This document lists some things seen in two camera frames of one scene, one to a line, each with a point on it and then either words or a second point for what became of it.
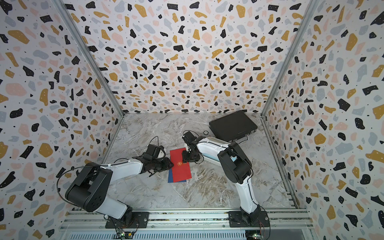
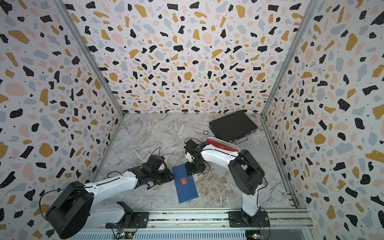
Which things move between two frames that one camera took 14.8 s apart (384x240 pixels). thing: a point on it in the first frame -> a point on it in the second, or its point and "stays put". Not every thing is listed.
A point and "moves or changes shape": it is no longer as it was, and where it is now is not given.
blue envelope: (170, 178) moves or changes shape
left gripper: (166, 161) -> (167, 177)
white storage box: (209, 147) stays put
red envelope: (181, 170) moves or changes shape
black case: (234, 127) stays put
